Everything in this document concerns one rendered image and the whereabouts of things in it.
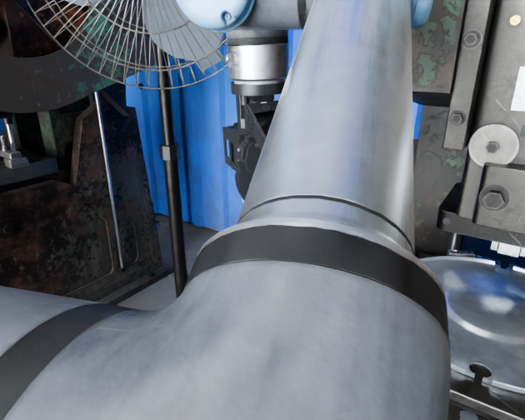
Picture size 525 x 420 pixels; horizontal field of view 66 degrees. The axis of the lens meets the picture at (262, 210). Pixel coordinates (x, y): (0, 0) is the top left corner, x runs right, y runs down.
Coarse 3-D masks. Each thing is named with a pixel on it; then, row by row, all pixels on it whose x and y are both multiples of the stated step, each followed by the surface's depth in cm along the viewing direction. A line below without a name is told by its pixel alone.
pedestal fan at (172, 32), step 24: (72, 0) 89; (96, 0) 89; (144, 0) 97; (168, 0) 95; (72, 24) 96; (168, 24) 98; (192, 24) 97; (144, 48) 94; (168, 48) 102; (192, 48) 100; (216, 48) 98; (168, 72) 99; (192, 72) 104; (216, 72) 103; (168, 96) 111; (168, 120) 113; (168, 144) 115; (168, 168) 117; (168, 192) 120; (168, 216) 124
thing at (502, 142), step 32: (512, 0) 46; (512, 32) 47; (512, 64) 48; (480, 96) 51; (512, 96) 49; (480, 128) 51; (512, 128) 50; (480, 160) 52; (512, 160) 51; (480, 192) 52; (512, 192) 50; (480, 224) 53; (512, 224) 51
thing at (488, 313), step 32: (448, 256) 68; (448, 288) 60; (480, 288) 58; (512, 288) 60; (448, 320) 53; (480, 320) 52; (512, 320) 52; (480, 352) 47; (512, 352) 47; (512, 384) 43
